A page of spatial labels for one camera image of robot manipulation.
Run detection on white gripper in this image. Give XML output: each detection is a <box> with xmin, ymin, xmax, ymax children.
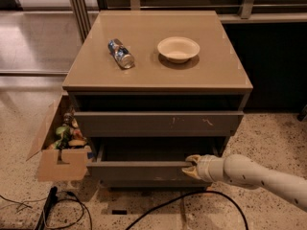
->
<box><xmin>181</xmin><ymin>154</ymin><xmax>224</xmax><ymax>182</ymax></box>

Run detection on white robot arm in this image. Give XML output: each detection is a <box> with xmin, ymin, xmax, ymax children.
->
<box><xmin>182</xmin><ymin>154</ymin><xmax>307</xmax><ymax>211</ymax></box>

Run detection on grey top drawer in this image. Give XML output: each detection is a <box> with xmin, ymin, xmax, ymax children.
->
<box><xmin>75</xmin><ymin>111</ymin><xmax>244</xmax><ymax>137</ymax></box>

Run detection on grey drawer cabinet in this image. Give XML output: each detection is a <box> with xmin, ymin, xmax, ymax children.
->
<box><xmin>61</xmin><ymin>10</ymin><xmax>253</xmax><ymax>190</ymax></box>

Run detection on white paper bowl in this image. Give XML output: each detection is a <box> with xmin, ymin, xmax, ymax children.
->
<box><xmin>157</xmin><ymin>36</ymin><xmax>201</xmax><ymax>63</ymax></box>

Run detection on dark object at right edge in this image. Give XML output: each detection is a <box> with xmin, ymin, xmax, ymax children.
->
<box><xmin>297</xmin><ymin>104</ymin><xmax>307</xmax><ymax>121</ymax></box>

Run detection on toy items in box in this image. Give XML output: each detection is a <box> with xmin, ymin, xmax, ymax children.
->
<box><xmin>47</xmin><ymin>106</ymin><xmax>87</xmax><ymax>150</ymax></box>

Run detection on blue silver soda can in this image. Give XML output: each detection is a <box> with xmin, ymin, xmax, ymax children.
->
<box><xmin>107</xmin><ymin>38</ymin><xmax>134</xmax><ymax>69</ymax></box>

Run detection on cardboard box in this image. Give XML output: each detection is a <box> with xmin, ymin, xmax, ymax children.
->
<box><xmin>26</xmin><ymin>94</ymin><xmax>93</xmax><ymax>182</ymax></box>

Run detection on black power strip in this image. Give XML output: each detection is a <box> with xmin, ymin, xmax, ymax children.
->
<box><xmin>34</xmin><ymin>186</ymin><xmax>58</xmax><ymax>230</ymax></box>

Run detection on thick black cable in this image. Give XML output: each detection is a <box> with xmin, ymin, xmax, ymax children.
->
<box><xmin>124</xmin><ymin>190</ymin><xmax>249</xmax><ymax>230</ymax></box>

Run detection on thin black cable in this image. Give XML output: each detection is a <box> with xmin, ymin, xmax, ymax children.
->
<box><xmin>0</xmin><ymin>190</ymin><xmax>94</xmax><ymax>230</ymax></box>

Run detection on metal railing frame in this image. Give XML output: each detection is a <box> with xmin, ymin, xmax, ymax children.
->
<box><xmin>71</xmin><ymin>0</ymin><xmax>307</xmax><ymax>38</ymax></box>

